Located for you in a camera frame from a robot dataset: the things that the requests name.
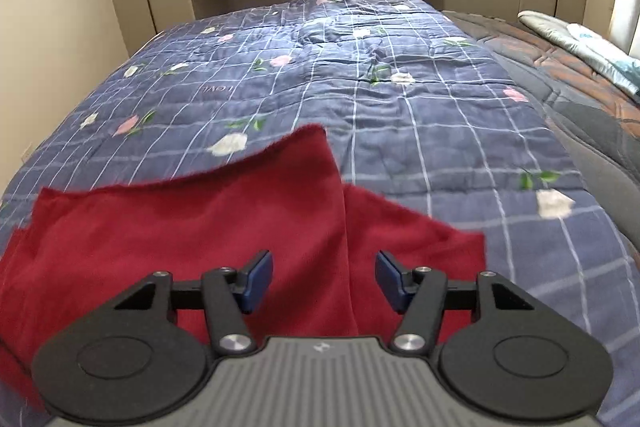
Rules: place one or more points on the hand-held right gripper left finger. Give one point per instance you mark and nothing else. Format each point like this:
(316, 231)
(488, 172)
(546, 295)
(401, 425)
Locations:
(257, 279)

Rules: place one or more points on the wooden grey padded headboard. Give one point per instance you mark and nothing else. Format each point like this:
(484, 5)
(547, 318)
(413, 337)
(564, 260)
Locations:
(625, 2)

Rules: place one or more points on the grey brown quilted mattress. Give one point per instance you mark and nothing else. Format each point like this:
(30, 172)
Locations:
(595, 132)

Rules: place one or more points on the light blue printed pillow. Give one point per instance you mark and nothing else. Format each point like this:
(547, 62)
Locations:
(590, 47)

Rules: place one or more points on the red long-sleeved shirt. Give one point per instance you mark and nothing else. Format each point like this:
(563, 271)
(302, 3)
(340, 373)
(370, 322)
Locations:
(175, 237)

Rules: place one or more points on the blue checked floral quilt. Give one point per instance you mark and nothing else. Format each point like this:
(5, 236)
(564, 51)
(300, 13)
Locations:
(425, 107)

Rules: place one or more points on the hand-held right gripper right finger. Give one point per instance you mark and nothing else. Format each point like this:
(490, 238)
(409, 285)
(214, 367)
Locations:
(392, 279)

